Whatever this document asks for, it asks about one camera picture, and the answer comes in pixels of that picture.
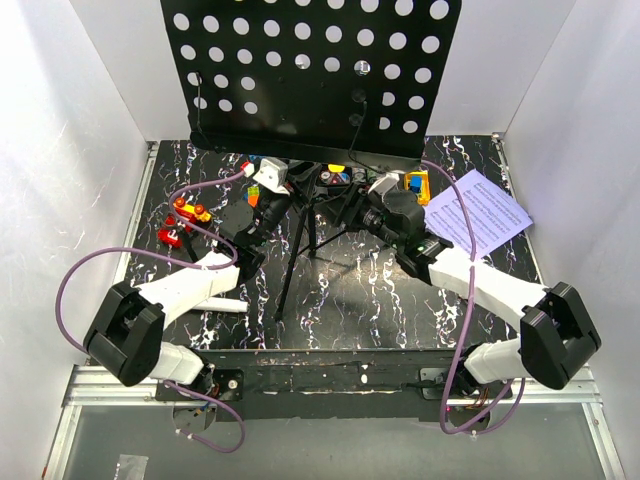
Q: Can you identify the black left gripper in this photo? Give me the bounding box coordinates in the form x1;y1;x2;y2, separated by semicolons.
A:
253;160;322;249

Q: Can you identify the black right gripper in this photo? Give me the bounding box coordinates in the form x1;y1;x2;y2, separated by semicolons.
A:
312;181;402;251

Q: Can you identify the black music stand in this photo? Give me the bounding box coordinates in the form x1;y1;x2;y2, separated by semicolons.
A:
158;0;462;324

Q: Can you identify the sheet music page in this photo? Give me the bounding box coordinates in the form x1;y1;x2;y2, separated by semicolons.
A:
425;170;533;259

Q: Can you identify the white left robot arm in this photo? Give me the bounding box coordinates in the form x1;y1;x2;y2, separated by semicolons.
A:
83;189;292;400

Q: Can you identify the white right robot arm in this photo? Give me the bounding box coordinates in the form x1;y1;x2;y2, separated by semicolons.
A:
320;185;602;398

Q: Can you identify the blue orange toy block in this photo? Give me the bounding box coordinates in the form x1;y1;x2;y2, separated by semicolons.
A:
246;185;260;208

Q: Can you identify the black poker chip case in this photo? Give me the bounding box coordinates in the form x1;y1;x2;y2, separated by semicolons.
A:
287;160;383;200

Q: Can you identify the yellow toy block tray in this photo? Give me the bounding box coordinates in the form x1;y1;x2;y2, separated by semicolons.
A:
404;171;431;206

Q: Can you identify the red toy bus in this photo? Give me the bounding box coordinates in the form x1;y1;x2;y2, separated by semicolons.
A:
157;197;212;248

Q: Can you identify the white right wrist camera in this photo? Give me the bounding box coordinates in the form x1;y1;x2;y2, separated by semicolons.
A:
369;172;400;195

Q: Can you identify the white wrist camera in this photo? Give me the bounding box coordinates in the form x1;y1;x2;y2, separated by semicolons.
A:
369;172;400;195
241;157;290;196

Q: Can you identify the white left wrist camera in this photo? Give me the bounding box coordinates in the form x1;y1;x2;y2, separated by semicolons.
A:
241;157;290;196

